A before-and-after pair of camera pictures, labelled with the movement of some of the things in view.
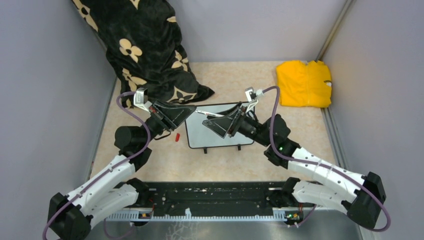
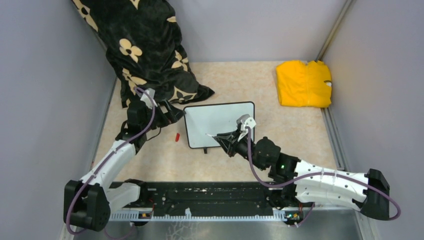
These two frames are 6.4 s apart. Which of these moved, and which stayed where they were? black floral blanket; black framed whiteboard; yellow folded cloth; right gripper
Moved: right gripper
Stayed: black framed whiteboard; black floral blanket; yellow folded cloth
